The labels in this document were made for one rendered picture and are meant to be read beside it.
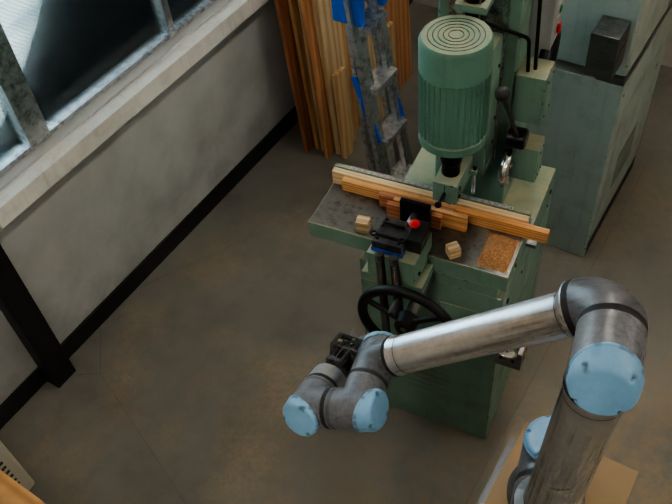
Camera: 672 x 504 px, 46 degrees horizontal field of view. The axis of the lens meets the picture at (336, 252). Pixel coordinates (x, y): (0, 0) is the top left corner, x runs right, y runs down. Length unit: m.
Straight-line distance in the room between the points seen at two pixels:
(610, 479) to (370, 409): 0.78
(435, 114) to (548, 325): 0.68
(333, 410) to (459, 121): 0.76
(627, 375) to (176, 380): 2.13
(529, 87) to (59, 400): 2.10
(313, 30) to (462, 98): 1.65
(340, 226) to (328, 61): 1.41
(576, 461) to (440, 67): 0.90
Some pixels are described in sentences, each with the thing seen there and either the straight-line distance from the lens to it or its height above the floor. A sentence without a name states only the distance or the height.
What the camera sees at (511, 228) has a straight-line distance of 2.24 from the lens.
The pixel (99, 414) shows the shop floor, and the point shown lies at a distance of 3.16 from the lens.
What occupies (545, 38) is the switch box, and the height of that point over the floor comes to 1.35.
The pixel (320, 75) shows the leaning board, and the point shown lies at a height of 0.46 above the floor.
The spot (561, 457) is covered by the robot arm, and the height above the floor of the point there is 1.19.
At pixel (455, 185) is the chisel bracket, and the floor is 1.07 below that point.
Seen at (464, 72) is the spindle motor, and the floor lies 1.46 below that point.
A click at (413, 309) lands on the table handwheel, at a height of 0.83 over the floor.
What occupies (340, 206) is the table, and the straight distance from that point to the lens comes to 2.33.
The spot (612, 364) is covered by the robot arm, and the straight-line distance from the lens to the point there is 1.31.
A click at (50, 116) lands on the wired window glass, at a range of 2.94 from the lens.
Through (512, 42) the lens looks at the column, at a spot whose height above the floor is 1.39.
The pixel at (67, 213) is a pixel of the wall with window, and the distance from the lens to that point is 3.03.
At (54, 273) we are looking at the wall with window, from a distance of 3.10.
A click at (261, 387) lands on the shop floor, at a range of 3.04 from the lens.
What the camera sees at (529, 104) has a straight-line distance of 2.18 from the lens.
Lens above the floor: 2.55
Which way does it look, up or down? 48 degrees down
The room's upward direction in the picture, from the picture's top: 7 degrees counter-clockwise
